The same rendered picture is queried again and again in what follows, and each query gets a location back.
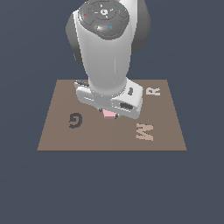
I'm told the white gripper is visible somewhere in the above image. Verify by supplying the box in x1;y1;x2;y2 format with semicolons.
73;78;144;120

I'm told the pink letter block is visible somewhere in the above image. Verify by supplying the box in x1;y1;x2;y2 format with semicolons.
102;108;117;119

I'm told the brown letter board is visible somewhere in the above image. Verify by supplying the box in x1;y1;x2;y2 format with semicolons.
37;79;188;152

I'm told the beige letter W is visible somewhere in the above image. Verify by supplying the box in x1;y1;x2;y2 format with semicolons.
135;122;155;142

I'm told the beige letter R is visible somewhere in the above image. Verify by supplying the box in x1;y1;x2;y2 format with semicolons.
145;86;162;97

